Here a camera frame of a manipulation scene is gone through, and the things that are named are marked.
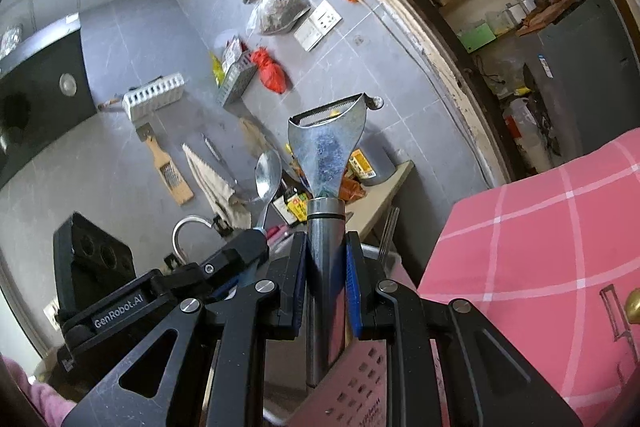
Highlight pink plaid tablecloth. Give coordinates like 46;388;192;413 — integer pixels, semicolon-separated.
418;130;639;426

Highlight chrome sink faucet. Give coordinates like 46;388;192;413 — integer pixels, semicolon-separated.
171;215;221;265

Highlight white wall switch plate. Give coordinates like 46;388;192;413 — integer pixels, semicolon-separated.
294;0;343;52

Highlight metal wire wall shelf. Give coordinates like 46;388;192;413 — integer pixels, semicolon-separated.
217;51;257;107

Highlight white perforated utensil basket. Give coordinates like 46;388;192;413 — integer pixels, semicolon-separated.
264;326;386;426

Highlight grey cabinet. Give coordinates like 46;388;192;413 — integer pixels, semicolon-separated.
518;0;639;161

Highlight person's left hand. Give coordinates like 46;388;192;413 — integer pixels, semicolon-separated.
1;355;77;426

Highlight hanging beige dishcloth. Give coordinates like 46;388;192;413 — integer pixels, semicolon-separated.
182;143;252;230

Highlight red plastic bag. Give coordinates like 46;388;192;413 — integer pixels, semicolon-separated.
250;48;288;94

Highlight white wall rack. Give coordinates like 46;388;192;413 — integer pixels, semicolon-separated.
96;72;186;122

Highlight small gold spoon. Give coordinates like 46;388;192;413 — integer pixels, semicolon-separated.
624;287;640;324

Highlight large vinegar jug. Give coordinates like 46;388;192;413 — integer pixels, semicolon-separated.
349;131;396;186

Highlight green storage box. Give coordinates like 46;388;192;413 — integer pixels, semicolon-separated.
457;22;497;53

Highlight black range hood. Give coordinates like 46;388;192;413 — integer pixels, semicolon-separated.
1;14;96;184

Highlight wide steel Y peeler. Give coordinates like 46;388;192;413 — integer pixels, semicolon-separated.
288;93;384;388

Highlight clear bag of dried goods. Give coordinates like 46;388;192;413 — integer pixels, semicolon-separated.
242;0;311;36

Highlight wire handle swivel peeler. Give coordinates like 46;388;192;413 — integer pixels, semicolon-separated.
599;284;634;347

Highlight blue cartoon handle spoon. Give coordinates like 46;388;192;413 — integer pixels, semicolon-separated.
255;150;282;232

